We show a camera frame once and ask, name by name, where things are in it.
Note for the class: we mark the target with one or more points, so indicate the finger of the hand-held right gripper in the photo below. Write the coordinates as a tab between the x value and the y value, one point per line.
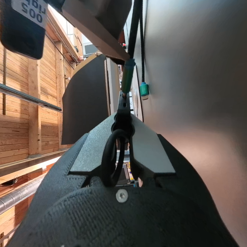
113	15
86	29

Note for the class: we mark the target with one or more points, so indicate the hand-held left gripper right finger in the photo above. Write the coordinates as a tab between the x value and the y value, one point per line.
150	152

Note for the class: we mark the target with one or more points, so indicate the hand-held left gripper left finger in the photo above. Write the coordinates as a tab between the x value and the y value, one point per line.
90	152

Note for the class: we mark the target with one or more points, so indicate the wood-framed black monitor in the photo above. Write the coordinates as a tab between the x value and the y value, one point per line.
84	106

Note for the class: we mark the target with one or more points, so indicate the white monitor stand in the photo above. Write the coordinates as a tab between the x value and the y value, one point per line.
112	83

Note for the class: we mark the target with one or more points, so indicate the silver metal rail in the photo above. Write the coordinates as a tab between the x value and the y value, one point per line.
29	97

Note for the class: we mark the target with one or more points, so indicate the silver spiral ventilation duct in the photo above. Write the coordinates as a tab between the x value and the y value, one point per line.
15	198

